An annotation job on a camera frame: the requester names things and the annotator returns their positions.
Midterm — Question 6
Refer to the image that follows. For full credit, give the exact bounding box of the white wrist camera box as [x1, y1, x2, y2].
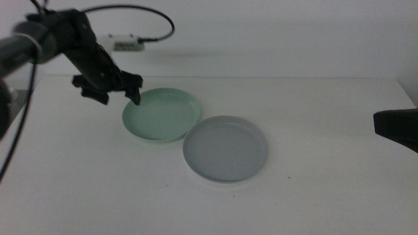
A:
[96, 33, 145, 52]

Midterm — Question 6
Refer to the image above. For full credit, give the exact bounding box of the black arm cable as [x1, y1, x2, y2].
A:
[0, 61, 37, 183]

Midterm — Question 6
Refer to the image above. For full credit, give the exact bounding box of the black camera cable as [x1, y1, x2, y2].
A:
[81, 3, 176, 43]

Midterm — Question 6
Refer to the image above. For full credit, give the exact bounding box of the white side table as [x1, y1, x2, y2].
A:
[5, 85, 33, 122]

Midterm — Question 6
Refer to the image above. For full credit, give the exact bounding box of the pale green shallow bowl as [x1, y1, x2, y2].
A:
[121, 87, 202, 142]

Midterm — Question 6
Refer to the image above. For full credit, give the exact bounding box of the grey shallow bowl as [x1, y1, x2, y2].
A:
[182, 115, 269, 183]

